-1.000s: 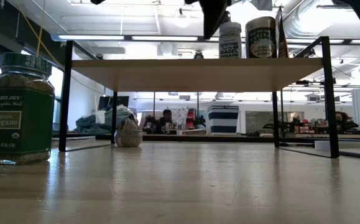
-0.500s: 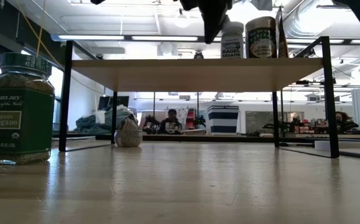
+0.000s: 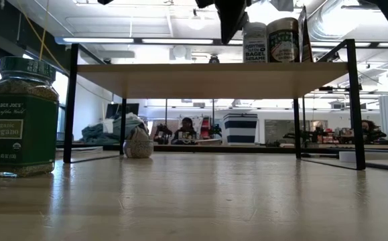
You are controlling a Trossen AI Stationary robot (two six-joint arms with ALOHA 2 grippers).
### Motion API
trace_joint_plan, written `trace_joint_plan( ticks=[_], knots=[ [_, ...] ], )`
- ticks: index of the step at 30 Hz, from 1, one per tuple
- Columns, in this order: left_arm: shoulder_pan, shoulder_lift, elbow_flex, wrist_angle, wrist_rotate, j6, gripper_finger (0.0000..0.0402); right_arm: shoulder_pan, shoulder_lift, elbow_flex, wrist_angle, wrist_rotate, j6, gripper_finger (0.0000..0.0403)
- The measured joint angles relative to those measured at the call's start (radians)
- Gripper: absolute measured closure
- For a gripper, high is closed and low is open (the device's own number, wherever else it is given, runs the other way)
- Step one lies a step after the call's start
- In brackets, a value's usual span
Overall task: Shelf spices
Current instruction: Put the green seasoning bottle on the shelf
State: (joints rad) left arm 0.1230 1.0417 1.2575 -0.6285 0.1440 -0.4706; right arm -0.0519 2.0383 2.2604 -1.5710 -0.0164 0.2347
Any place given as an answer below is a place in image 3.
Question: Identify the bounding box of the white-lidded spice jar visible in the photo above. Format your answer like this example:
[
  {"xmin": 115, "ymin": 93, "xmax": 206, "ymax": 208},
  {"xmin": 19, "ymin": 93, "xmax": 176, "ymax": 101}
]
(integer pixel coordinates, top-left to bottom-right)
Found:
[{"xmin": 242, "ymin": 21, "xmax": 269, "ymax": 64}]

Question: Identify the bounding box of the gold-lidded furikake jar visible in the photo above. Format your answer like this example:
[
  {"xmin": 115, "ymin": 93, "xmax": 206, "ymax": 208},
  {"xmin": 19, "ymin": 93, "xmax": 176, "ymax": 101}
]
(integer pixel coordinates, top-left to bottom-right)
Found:
[{"xmin": 266, "ymin": 17, "xmax": 300, "ymax": 64}]

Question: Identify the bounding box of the wooden shelf black metal frame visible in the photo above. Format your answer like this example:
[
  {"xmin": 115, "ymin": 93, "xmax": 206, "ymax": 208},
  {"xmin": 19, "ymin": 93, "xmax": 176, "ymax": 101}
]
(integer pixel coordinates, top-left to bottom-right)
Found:
[{"xmin": 62, "ymin": 38, "xmax": 367, "ymax": 171}]

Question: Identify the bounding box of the orange taco seasoning packet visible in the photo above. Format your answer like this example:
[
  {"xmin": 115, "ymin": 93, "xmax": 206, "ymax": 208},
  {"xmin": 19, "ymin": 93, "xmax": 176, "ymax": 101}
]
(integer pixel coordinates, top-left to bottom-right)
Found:
[{"xmin": 297, "ymin": 5, "xmax": 314, "ymax": 64}]

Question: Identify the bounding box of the green-lidded oregano jar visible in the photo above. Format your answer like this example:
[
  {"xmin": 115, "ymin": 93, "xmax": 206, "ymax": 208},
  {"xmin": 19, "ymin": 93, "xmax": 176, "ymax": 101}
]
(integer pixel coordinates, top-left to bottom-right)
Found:
[{"xmin": 0, "ymin": 56, "xmax": 60, "ymax": 178}]

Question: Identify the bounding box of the round white ceiling lamp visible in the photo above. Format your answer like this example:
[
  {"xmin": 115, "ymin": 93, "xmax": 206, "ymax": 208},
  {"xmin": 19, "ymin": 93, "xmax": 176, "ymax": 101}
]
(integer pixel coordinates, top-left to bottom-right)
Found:
[{"xmin": 187, "ymin": 9, "xmax": 206, "ymax": 31}]

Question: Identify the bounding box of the black monitor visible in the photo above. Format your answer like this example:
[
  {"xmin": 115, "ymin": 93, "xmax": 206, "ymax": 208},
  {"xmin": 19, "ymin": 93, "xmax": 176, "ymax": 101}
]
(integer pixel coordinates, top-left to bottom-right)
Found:
[{"xmin": 105, "ymin": 102, "xmax": 140, "ymax": 120}]

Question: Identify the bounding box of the patterned white cloth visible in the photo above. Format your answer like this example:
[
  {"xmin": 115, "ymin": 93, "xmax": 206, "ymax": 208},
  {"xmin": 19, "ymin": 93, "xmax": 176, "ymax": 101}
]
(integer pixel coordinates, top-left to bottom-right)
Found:
[{"xmin": 193, "ymin": 115, "xmax": 204, "ymax": 135}]

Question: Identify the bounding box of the white navy striped bin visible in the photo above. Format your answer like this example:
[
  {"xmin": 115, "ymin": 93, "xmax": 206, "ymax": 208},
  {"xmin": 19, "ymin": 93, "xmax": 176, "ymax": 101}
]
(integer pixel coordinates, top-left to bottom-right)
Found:
[{"xmin": 222, "ymin": 112, "xmax": 259, "ymax": 145}]

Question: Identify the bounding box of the red chair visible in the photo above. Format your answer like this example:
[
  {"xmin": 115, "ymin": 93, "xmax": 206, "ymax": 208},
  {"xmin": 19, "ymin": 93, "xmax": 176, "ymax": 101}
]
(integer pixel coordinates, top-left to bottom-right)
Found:
[{"xmin": 200, "ymin": 116, "xmax": 212, "ymax": 140}]

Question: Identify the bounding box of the person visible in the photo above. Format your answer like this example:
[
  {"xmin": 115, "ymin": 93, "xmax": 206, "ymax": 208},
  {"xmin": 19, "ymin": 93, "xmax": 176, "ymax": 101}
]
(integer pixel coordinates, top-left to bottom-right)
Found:
[
  {"xmin": 171, "ymin": 116, "xmax": 198, "ymax": 145},
  {"xmin": 361, "ymin": 119, "xmax": 387, "ymax": 144}
]

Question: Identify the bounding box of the teal pile of clothes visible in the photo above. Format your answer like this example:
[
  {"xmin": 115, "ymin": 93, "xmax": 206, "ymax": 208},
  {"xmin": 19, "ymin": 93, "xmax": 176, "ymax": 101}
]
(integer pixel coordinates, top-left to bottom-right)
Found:
[{"xmin": 80, "ymin": 112, "xmax": 151, "ymax": 146}]

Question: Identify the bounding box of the silver ventilation duct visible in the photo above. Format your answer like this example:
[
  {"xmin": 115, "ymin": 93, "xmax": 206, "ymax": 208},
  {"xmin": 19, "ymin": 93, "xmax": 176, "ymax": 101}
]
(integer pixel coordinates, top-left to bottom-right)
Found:
[{"xmin": 309, "ymin": 0, "xmax": 382, "ymax": 43}]

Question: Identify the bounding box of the black camera stand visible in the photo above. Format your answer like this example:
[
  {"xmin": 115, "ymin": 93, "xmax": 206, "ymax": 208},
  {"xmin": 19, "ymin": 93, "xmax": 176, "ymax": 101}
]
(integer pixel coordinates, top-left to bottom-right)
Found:
[{"xmin": 317, "ymin": 85, "xmax": 355, "ymax": 118}]

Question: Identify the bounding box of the black aluminium table frame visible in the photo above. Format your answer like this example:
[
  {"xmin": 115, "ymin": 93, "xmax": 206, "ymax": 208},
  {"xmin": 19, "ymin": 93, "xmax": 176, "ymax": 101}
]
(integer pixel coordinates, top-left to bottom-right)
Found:
[{"xmin": 55, "ymin": 143, "xmax": 388, "ymax": 160}]

